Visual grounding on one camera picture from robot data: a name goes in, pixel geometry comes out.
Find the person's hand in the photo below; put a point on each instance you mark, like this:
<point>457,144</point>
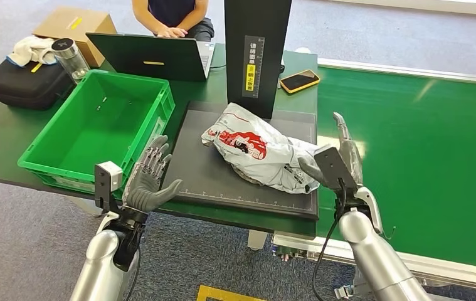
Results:
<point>172,31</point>

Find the glass jar black lid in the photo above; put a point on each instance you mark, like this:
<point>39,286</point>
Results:
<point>71,62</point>

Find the yellow laptop sticker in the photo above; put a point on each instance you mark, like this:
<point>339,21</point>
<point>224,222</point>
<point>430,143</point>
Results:
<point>153,63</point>

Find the white red-printed poly package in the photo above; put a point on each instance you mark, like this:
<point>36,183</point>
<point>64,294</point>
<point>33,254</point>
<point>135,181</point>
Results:
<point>258,145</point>

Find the black yellow machine label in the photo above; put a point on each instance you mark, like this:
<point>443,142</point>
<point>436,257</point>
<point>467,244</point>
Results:
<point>253,66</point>

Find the white table leg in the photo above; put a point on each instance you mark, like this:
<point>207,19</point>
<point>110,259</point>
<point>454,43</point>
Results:
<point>257,240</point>
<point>86,205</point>

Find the brown cardboard box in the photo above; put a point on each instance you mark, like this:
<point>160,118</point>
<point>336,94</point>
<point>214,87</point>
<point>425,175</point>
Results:
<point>92,29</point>

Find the person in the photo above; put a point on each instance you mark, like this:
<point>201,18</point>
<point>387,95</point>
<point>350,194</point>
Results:
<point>175,12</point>

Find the black carrying case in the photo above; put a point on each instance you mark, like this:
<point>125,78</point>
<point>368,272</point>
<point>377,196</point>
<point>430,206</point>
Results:
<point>21,87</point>

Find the yellow floor tape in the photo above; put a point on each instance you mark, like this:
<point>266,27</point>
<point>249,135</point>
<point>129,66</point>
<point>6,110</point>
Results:
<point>221,295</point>

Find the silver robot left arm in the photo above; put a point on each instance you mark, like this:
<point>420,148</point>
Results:
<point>96,266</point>

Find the green conveyor belt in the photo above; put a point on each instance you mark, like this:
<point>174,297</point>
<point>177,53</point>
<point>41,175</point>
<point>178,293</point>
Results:
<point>420,124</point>

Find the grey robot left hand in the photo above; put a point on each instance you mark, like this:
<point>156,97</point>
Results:
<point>148,193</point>

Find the green plastic crate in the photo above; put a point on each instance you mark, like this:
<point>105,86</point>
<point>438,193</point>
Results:
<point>96,124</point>

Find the yellow tape on case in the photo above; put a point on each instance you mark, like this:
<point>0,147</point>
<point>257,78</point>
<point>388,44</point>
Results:
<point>36,67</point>

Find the phone in yellow case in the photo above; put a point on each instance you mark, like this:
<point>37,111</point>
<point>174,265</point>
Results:
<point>300,80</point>

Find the yellow tape on cardboard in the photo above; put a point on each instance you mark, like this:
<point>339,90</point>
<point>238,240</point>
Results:
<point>75,23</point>

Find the black inbound scanner machine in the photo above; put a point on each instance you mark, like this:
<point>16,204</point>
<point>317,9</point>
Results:
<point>204,166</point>

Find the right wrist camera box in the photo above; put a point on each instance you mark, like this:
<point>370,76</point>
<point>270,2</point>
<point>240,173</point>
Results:
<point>335,166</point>

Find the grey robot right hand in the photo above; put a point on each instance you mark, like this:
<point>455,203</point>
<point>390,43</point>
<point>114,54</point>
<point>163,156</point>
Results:
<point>353,158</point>

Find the white cloth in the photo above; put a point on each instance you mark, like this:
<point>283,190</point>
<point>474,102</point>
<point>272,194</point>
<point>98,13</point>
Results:
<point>30,50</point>

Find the dark laptop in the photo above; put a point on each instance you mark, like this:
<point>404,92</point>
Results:
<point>150,50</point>

